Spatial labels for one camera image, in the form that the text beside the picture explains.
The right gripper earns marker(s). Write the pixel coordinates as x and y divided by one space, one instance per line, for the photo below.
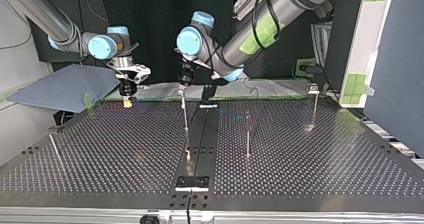
128 85

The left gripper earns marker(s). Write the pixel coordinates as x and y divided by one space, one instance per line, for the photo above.
187 74

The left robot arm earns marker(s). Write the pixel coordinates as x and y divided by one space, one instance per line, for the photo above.
266 27

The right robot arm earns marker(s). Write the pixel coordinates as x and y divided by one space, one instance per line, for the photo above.
46 15

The connector holder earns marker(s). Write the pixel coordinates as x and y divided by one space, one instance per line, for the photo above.
192 182

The grey board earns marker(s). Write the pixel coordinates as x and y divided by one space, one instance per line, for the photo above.
66 87

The black panel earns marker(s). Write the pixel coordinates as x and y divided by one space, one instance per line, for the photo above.
156 27

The metal post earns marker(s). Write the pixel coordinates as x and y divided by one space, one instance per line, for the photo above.
185 120
314 107
248 137
56 149

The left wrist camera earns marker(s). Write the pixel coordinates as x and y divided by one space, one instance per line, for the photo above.
186 56

